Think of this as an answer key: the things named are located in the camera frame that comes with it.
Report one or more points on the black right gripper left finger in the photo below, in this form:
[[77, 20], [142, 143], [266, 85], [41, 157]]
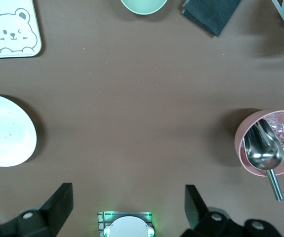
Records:
[[50, 212]]

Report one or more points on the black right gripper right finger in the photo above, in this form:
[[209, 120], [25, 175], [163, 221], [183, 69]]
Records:
[[201, 217]]

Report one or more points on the white round plate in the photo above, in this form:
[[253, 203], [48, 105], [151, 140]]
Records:
[[6, 130]]

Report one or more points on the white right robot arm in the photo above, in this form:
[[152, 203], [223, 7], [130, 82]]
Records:
[[129, 227]]

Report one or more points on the pink bowl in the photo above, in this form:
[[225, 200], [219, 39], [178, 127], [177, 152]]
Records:
[[240, 138]]

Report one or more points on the metal scoop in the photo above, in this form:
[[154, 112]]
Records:
[[262, 153]]

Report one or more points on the clear crumpled plastic ice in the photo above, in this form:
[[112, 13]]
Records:
[[282, 130]]

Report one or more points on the cream tray with bear print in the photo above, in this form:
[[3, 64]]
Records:
[[11, 53]]

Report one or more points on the dark grey folded cloth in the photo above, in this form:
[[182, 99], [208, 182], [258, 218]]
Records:
[[211, 14]]

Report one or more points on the pale green bowl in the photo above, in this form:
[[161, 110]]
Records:
[[144, 6]]

